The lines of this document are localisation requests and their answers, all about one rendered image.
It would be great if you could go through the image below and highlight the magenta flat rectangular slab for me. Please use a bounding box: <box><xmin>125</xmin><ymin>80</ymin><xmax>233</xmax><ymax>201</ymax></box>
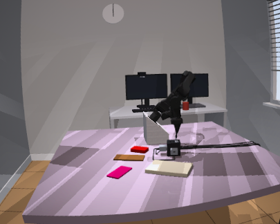
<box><xmin>106</xmin><ymin>166</ymin><xmax>132</xmax><ymax>179</ymax></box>

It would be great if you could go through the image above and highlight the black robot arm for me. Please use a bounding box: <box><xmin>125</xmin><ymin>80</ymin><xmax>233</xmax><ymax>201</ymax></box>
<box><xmin>148</xmin><ymin>71</ymin><xmax>196</xmax><ymax>123</ymax></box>

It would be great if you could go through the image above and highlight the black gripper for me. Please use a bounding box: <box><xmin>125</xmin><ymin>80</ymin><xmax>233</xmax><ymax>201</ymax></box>
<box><xmin>170</xmin><ymin>106</ymin><xmax>183</xmax><ymax>133</ymax></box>

